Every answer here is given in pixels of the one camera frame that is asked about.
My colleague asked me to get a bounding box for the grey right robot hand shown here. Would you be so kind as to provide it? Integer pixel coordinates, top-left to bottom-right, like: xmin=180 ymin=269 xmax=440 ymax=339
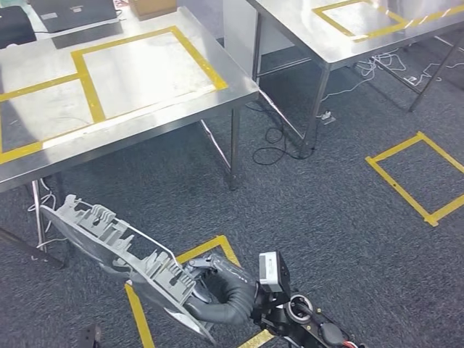
xmin=183 ymin=254 xmax=259 ymax=326

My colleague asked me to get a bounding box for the grey plastic hubcap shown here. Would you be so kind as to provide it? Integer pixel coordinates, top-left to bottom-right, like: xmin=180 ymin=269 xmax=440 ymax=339
xmin=39 ymin=194 xmax=217 ymax=346

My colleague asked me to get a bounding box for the stainless steel workbench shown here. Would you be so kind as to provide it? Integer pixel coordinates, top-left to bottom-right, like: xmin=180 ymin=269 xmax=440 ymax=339
xmin=246 ymin=0 xmax=464 ymax=160
xmin=0 ymin=5 xmax=260 ymax=270

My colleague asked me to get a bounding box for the yellow floor tape marking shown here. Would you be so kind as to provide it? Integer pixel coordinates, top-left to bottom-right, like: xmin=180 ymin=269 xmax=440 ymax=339
xmin=365 ymin=130 xmax=464 ymax=228

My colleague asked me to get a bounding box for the cardboard box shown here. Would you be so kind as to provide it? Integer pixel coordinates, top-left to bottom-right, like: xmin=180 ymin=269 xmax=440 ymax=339
xmin=128 ymin=0 xmax=178 ymax=22

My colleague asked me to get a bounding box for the grey laptop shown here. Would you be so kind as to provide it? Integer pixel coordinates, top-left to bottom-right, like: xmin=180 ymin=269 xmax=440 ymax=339
xmin=29 ymin=0 xmax=118 ymax=35

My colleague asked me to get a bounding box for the black zip case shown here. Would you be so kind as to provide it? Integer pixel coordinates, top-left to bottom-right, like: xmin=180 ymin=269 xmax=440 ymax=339
xmin=0 ymin=5 xmax=37 ymax=50

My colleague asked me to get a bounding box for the black floor cable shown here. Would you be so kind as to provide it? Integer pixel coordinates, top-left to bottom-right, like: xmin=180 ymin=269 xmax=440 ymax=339
xmin=246 ymin=99 xmax=317 ymax=167

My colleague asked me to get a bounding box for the white cable with plug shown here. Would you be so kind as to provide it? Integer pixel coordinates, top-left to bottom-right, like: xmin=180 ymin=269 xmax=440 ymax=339
xmin=321 ymin=57 xmax=379 ymax=126

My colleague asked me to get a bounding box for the white cable tangle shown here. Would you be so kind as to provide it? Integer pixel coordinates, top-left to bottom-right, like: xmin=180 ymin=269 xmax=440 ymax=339
xmin=357 ymin=46 xmax=464 ymax=88

